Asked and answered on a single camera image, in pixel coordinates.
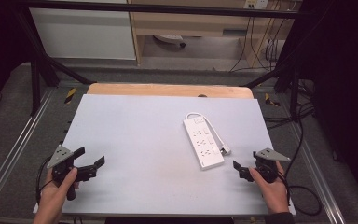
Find black hanging cables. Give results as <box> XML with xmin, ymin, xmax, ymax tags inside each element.
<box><xmin>228</xmin><ymin>8</ymin><xmax>288</xmax><ymax>73</ymax></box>

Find white power strip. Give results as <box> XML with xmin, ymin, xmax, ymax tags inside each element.
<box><xmin>182</xmin><ymin>116</ymin><xmax>226</xmax><ymax>172</ymax></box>

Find black metal frame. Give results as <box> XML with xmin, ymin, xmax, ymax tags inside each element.
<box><xmin>13</xmin><ymin>0</ymin><xmax>311</xmax><ymax>118</ymax></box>

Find aluminium floor rail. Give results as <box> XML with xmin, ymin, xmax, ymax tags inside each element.
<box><xmin>288</xmin><ymin>122</ymin><xmax>347</xmax><ymax>224</ymax></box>
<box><xmin>0</xmin><ymin>88</ymin><xmax>56</xmax><ymax>213</ymax></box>

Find white cabinet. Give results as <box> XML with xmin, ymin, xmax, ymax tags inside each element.
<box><xmin>29</xmin><ymin>0</ymin><xmax>137</xmax><ymax>61</ymax></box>

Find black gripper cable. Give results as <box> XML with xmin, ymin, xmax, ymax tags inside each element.
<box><xmin>279</xmin><ymin>102</ymin><xmax>323</xmax><ymax>217</ymax></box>
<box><xmin>35</xmin><ymin>156</ymin><xmax>54</xmax><ymax>205</ymax></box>

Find person's right hand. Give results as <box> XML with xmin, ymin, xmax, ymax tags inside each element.
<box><xmin>248</xmin><ymin>161</ymin><xmax>291</xmax><ymax>215</ymax></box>

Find light wooden desk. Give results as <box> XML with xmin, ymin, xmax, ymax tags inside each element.
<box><xmin>126</xmin><ymin>0</ymin><xmax>296</xmax><ymax>67</ymax></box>

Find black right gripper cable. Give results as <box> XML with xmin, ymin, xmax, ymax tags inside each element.
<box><xmin>279</xmin><ymin>102</ymin><xmax>323</xmax><ymax>217</ymax></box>

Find yellow black striped tape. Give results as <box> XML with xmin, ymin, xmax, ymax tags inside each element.
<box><xmin>264</xmin><ymin>92</ymin><xmax>282</xmax><ymax>107</ymax></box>
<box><xmin>63</xmin><ymin>87</ymin><xmax>77</xmax><ymax>105</ymax></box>

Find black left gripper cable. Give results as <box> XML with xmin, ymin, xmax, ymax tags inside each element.
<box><xmin>35</xmin><ymin>156</ymin><xmax>54</xmax><ymax>205</ymax></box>

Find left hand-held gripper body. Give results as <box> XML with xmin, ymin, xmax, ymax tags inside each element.
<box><xmin>46</xmin><ymin>144</ymin><xmax>98</xmax><ymax>202</ymax></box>

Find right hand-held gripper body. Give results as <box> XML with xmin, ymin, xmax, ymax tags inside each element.
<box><xmin>239</xmin><ymin>147</ymin><xmax>292</xmax><ymax>184</ymax></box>

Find wooden table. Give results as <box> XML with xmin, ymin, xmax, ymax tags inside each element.
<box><xmin>86</xmin><ymin>82</ymin><xmax>255</xmax><ymax>100</ymax></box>

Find white power cable with plug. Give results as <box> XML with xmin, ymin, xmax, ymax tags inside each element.
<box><xmin>185</xmin><ymin>112</ymin><xmax>232</xmax><ymax>156</ymax></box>

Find white wall socket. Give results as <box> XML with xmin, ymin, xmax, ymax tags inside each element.
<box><xmin>243</xmin><ymin>0</ymin><xmax>269</xmax><ymax>9</ymax></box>

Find person's left hand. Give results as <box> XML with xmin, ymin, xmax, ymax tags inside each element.
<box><xmin>38</xmin><ymin>167</ymin><xmax>80</xmax><ymax>213</ymax></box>

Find white device with black wheel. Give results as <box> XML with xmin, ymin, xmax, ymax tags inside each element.
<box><xmin>153</xmin><ymin>34</ymin><xmax>187</xmax><ymax>49</ymax></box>

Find black floor cables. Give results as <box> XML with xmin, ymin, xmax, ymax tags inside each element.
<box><xmin>261</xmin><ymin>78</ymin><xmax>316</xmax><ymax>131</ymax></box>

